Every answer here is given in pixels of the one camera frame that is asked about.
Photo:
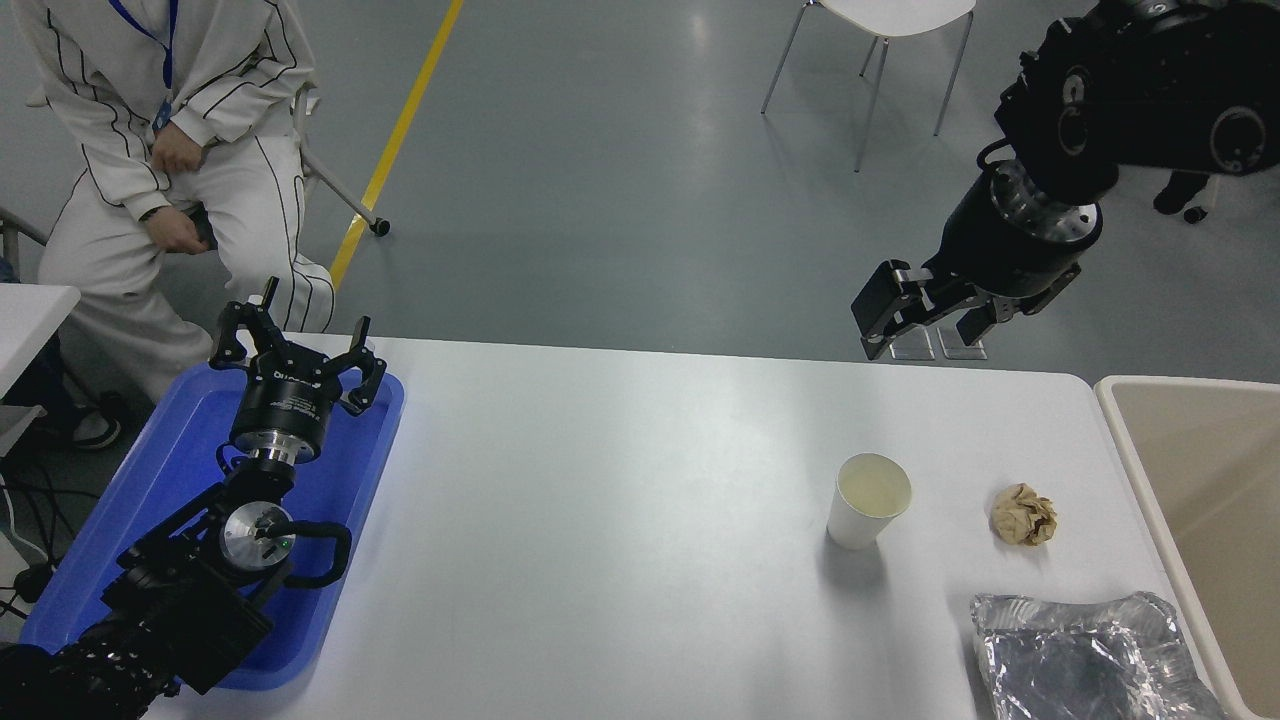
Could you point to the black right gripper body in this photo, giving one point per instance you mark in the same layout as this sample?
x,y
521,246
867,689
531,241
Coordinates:
x,y
1000,250

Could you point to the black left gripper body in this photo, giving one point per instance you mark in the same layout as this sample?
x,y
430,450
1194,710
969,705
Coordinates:
x,y
285,410

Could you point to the white paper cup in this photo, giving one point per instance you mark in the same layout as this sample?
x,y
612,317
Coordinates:
x,y
860,520

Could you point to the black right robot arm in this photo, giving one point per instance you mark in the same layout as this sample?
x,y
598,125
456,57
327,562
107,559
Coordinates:
x,y
1150,100

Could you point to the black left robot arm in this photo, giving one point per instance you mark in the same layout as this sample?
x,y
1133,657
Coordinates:
x,y
180,600

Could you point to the person's right hand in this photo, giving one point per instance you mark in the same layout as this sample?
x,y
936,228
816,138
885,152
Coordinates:
x,y
178,232

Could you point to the person's left hand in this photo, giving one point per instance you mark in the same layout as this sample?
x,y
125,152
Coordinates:
x,y
175,150

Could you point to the silver floor plate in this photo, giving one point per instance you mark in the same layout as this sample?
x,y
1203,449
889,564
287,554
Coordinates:
x,y
918,350
947,351

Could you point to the blue plastic tray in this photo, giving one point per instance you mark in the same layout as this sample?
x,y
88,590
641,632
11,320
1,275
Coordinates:
x,y
170,470

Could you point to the white chair with castors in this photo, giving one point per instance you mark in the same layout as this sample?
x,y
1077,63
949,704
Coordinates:
x,y
335,190

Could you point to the crumpled tan paper ball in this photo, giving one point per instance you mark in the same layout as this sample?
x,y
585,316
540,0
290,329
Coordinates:
x,y
1022,515

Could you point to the white armchair with castors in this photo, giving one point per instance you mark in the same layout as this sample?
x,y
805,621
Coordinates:
x,y
1195,214

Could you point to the white side table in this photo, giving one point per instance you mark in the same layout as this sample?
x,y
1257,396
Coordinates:
x,y
25,325

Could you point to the white chair, thin metal legs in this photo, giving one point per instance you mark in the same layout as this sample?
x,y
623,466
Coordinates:
x,y
890,15

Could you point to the large pale bin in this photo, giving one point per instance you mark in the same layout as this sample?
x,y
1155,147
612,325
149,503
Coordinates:
x,y
1210,470

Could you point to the person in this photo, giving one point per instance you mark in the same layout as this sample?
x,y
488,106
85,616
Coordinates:
x,y
110,70

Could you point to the crumpled silver foil tray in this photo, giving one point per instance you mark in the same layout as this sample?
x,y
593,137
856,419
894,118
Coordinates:
x,y
1080,660

